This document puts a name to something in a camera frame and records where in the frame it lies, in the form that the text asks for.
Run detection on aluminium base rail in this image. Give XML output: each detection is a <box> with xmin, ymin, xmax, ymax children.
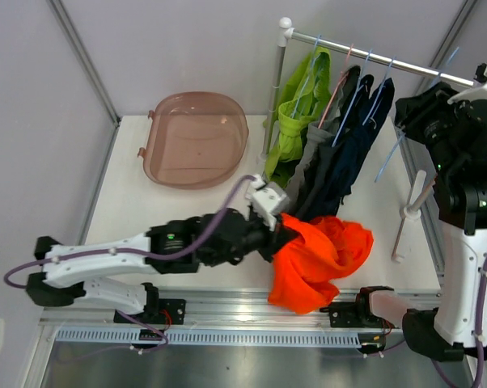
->
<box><xmin>39</xmin><ymin>285</ymin><xmax>447</xmax><ymax>336</ymax></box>

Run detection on pink translucent plastic basin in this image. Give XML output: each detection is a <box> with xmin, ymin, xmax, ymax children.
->
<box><xmin>138</xmin><ymin>91</ymin><xmax>249</xmax><ymax>190</ymax></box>

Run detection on lime green shorts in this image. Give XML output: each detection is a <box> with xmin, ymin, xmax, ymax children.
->
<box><xmin>265</xmin><ymin>47</ymin><xmax>332</xmax><ymax>188</ymax></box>

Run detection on orange shorts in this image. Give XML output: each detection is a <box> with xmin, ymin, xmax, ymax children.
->
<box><xmin>268</xmin><ymin>213</ymin><xmax>374</xmax><ymax>314</ymax></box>

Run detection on navy blue shorts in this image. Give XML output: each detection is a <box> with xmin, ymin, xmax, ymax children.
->
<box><xmin>297</xmin><ymin>74</ymin><xmax>395</xmax><ymax>221</ymax></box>

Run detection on light grey shorts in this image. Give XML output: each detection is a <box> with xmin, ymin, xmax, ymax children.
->
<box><xmin>285</xmin><ymin>87</ymin><xmax>343</xmax><ymax>203</ymax></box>

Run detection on white slotted cable duct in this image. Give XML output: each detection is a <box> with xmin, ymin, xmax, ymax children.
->
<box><xmin>56</xmin><ymin>327</ymin><xmax>384</xmax><ymax>348</ymax></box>

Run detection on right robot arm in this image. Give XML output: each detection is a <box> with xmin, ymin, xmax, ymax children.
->
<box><xmin>325</xmin><ymin>75</ymin><xmax>487</xmax><ymax>362</ymax></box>

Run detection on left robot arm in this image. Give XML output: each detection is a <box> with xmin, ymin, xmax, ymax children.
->
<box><xmin>26</xmin><ymin>209</ymin><xmax>292</xmax><ymax>325</ymax></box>

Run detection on metal clothes rack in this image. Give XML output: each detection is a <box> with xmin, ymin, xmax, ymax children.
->
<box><xmin>257</xmin><ymin>16</ymin><xmax>483</xmax><ymax>264</ymax></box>

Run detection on blue hanger of orange shorts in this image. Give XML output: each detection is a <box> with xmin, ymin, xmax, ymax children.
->
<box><xmin>374</xmin><ymin>46</ymin><xmax>460</xmax><ymax>183</ymax></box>

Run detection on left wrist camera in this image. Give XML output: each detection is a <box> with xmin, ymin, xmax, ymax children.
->
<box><xmin>244</xmin><ymin>174</ymin><xmax>290</xmax><ymax>231</ymax></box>

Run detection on blue hanger of navy shorts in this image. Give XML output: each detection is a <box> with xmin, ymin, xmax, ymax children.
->
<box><xmin>362</xmin><ymin>56</ymin><xmax>397</xmax><ymax>125</ymax></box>

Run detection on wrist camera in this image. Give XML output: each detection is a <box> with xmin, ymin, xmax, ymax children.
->
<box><xmin>244</xmin><ymin>174</ymin><xmax>290</xmax><ymax>231</ymax></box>
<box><xmin>447</xmin><ymin>63</ymin><xmax>487</xmax><ymax>104</ymax></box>

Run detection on dark grey shorts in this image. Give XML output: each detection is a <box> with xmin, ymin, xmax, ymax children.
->
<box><xmin>286</xmin><ymin>65</ymin><xmax>361</xmax><ymax>218</ymax></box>

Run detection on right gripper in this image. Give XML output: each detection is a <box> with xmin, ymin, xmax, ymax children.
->
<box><xmin>396</xmin><ymin>81</ymin><xmax>475</xmax><ymax>175</ymax></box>

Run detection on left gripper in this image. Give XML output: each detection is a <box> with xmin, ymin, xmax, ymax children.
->
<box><xmin>205</xmin><ymin>207</ymin><xmax>297</xmax><ymax>268</ymax></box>

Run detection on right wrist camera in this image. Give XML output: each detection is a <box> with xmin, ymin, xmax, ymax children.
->
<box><xmin>447</xmin><ymin>63</ymin><xmax>487</xmax><ymax>104</ymax></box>

